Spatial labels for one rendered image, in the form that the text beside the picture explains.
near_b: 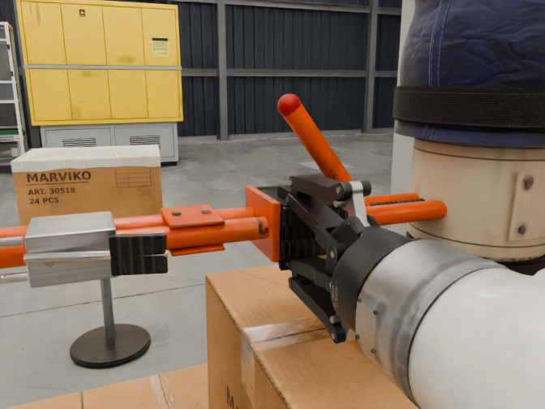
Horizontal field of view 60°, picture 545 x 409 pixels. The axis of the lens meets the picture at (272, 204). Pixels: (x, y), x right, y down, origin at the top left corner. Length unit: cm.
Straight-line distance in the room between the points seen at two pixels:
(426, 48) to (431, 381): 38
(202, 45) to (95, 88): 415
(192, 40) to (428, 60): 1077
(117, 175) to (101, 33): 567
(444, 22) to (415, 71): 6
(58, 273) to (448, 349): 31
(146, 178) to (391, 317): 197
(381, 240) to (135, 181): 192
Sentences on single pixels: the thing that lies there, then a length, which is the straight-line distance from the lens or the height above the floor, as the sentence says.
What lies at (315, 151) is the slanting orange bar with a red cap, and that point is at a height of 127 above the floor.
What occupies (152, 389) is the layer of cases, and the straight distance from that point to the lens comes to 139.
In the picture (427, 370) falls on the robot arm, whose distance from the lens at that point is 25.
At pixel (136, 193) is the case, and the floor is 86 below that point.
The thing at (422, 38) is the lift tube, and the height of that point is 138.
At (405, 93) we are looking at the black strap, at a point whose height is 133.
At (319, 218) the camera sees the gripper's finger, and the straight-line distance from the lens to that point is 40.
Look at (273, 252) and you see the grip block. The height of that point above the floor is 118.
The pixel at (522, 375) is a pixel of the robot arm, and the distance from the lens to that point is 21.
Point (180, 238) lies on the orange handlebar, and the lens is 43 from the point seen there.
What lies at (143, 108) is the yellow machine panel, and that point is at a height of 94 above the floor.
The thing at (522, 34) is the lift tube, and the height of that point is 138.
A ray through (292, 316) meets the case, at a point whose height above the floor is 107.
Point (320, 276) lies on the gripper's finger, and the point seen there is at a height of 119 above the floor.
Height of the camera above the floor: 134
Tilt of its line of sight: 14 degrees down
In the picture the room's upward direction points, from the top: straight up
